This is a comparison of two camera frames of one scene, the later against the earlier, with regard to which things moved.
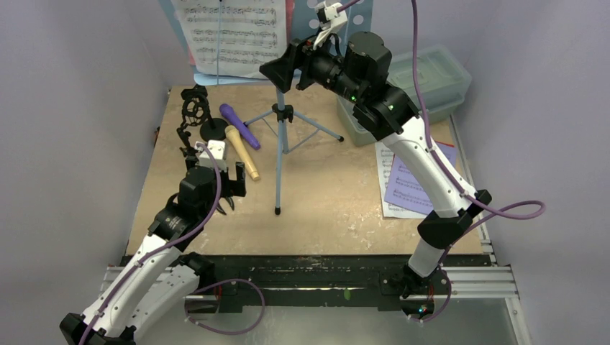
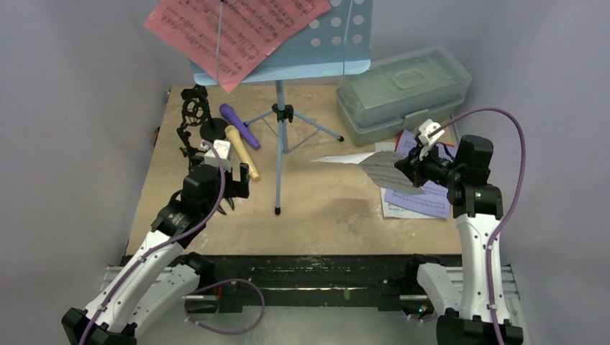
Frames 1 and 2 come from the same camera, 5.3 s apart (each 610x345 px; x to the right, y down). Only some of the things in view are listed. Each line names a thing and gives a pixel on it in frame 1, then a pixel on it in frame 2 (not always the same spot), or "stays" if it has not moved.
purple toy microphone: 228,112 stays
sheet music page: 233,37 to 381,167
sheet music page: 385,157 stays
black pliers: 230,200 stays
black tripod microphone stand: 195,112 stays
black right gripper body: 301,65 to 416,169
